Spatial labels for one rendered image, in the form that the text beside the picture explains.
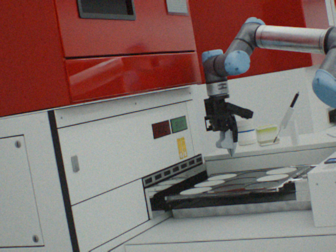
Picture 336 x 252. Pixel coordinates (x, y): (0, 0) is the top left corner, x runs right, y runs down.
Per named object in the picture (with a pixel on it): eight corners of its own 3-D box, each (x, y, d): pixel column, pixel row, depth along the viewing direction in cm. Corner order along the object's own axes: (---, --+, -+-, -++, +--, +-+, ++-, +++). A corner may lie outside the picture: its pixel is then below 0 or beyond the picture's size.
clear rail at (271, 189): (163, 201, 197) (163, 197, 197) (165, 200, 198) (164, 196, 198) (280, 191, 180) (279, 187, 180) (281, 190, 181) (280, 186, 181)
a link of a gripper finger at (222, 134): (216, 158, 222) (211, 132, 222) (230, 155, 225) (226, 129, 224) (220, 159, 220) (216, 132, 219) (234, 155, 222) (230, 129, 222)
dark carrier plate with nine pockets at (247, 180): (168, 198, 198) (168, 196, 198) (212, 176, 228) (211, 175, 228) (275, 189, 182) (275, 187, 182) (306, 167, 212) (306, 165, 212)
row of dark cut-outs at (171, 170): (143, 187, 194) (141, 178, 194) (201, 161, 233) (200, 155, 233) (144, 186, 194) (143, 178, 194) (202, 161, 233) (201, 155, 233)
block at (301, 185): (295, 191, 181) (294, 181, 181) (298, 189, 184) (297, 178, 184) (323, 189, 177) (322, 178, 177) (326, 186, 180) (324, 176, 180)
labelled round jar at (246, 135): (235, 146, 248) (232, 122, 248) (242, 143, 254) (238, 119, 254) (253, 144, 245) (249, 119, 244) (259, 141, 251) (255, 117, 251)
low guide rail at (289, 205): (173, 218, 203) (171, 209, 203) (176, 217, 205) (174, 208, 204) (330, 208, 180) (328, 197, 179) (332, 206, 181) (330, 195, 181)
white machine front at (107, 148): (75, 265, 163) (47, 110, 161) (202, 196, 236) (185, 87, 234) (85, 265, 162) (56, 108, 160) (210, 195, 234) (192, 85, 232)
